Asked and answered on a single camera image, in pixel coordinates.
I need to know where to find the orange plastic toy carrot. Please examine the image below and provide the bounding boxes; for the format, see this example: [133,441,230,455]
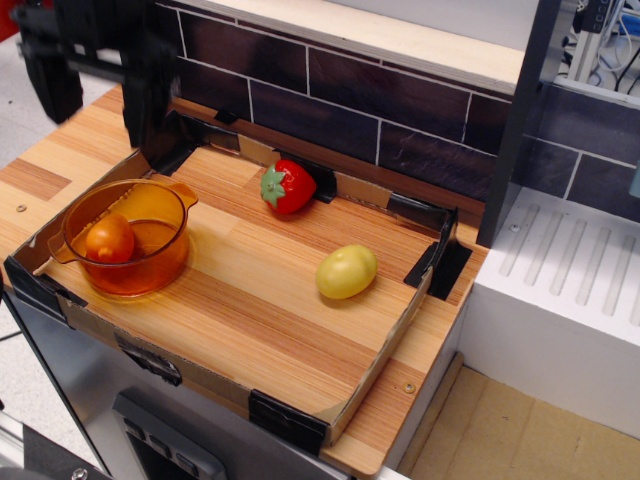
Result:
[85,213,135,264]

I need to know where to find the red toy strawberry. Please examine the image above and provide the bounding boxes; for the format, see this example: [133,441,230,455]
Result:
[260,159,317,214]

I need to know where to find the grey toy oven front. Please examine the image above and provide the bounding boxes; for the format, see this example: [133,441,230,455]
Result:
[4,293,347,479]

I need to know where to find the dark grey right post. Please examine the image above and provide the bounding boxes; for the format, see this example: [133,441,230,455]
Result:
[477,1,573,247]

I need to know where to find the orange transparent plastic pot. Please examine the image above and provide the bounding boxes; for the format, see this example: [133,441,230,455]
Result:
[48,179,198,297]

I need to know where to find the cardboard fence with black tape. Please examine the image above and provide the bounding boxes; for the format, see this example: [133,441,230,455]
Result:
[5,116,469,452]

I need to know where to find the yellow toy potato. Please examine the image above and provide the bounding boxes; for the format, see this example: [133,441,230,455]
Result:
[315,244,378,300]

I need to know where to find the white toy sink drainboard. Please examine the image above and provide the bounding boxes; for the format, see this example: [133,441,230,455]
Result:
[458,189,639,436]

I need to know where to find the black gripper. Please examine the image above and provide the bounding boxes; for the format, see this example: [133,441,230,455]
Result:
[11,1,175,147]

